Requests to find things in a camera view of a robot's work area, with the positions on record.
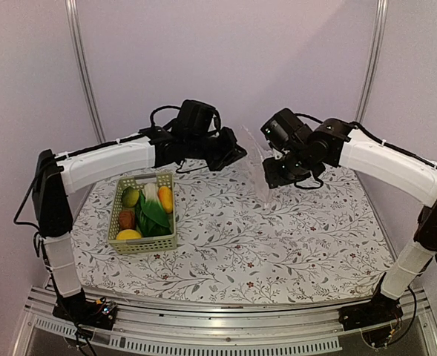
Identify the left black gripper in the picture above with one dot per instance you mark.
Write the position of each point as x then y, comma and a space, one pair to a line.
233, 151

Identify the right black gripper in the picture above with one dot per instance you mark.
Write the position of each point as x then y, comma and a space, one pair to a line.
274, 179

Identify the clear zip top bag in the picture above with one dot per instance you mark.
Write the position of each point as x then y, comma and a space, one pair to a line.
254, 165

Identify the bok choy toy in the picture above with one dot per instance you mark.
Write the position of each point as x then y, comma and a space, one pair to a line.
152, 220

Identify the green yellow mango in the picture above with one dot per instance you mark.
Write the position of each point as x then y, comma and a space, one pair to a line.
130, 197

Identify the green plastic basket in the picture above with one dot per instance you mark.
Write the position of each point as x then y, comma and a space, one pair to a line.
146, 244

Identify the brown kiwi toy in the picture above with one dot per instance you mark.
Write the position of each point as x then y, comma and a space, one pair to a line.
127, 220

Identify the yellow lemon toy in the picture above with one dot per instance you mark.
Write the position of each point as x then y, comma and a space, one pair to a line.
128, 234

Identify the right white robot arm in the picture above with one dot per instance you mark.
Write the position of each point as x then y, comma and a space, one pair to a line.
306, 152

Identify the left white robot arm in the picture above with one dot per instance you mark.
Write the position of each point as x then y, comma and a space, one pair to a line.
57, 176

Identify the right aluminium frame post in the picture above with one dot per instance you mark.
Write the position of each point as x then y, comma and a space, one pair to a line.
374, 54

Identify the aluminium frame post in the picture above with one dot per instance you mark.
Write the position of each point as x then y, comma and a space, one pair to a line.
374, 54
81, 61

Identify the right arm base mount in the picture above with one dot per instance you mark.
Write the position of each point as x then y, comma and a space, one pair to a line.
379, 309

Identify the aluminium front rail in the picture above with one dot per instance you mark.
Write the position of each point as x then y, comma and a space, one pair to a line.
156, 326

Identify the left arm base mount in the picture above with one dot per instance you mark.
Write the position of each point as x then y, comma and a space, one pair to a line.
100, 314

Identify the left aluminium frame post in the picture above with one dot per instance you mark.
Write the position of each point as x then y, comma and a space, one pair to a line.
81, 61

